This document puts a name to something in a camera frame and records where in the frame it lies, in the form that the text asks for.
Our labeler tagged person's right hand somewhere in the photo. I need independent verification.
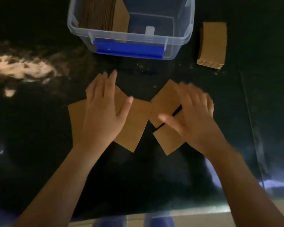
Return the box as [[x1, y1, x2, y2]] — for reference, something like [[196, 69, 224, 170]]
[[158, 82, 237, 159]]

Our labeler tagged person's left hand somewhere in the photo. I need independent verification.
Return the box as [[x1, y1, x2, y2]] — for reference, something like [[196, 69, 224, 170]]
[[73, 70, 134, 154]]

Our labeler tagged brown cardboard square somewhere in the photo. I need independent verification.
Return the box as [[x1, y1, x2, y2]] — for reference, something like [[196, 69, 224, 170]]
[[153, 116, 189, 156], [68, 100, 88, 146], [150, 79, 188, 128], [86, 74, 152, 153]]

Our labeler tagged person's left forearm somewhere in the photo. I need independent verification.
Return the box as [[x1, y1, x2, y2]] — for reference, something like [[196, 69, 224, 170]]
[[13, 144, 103, 227]]

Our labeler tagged person's right forearm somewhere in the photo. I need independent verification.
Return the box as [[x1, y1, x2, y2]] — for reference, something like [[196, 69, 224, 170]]
[[204, 148, 284, 227]]

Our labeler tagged upright stack of cardboard sheets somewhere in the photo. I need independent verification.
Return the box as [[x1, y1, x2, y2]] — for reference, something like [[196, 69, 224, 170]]
[[79, 0, 130, 33]]

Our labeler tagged flat pile of cardboard sheets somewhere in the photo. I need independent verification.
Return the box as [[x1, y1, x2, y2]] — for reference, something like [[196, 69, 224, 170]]
[[196, 22, 228, 70]]

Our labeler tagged clear plastic storage bin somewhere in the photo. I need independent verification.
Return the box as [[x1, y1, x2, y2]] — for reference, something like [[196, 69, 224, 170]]
[[67, 0, 195, 61]]

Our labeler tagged blue bin latch handle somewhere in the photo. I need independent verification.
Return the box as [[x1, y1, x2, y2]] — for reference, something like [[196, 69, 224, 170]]
[[94, 40, 166, 60]]

